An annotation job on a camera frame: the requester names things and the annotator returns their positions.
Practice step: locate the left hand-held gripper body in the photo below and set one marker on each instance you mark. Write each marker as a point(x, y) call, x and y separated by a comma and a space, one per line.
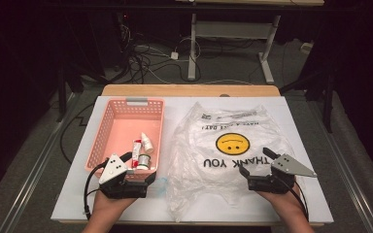
point(113, 170)

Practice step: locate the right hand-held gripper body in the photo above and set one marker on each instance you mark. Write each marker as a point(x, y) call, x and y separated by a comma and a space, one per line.
point(288, 166)

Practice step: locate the red and white tube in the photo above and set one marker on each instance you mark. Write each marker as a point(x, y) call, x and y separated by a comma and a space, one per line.
point(136, 150)

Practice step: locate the small white dropper bottle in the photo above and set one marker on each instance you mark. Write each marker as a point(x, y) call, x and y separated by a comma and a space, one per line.
point(147, 144)

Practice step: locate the pink plastic basket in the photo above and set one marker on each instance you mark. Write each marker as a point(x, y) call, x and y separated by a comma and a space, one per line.
point(123, 129)

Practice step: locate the clear plastic bag yellow smiley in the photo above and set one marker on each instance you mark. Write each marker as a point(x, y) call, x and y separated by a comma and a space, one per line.
point(207, 181)

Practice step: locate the person's right hand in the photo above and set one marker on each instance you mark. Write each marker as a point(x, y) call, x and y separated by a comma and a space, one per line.
point(288, 202)

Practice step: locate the person's left hand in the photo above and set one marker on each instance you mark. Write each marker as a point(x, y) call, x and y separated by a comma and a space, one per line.
point(110, 205)

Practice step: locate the white board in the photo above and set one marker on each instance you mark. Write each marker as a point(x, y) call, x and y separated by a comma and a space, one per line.
point(77, 200)

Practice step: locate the black stand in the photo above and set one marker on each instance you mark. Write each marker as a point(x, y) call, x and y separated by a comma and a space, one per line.
point(61, 93)
point(328, 103)

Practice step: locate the white power strip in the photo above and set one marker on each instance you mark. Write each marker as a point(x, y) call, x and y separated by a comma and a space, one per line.
point(306, 48)

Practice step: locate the white power adapter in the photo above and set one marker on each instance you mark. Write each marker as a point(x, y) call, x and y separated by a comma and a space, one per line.
point(174, 55)

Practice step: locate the metal floor rail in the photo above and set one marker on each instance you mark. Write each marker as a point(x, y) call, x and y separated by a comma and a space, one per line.
point(346, 174)
point(35, 168)

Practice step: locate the white metal desk frame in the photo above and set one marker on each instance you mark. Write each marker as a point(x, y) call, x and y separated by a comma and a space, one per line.
point(191, 48)

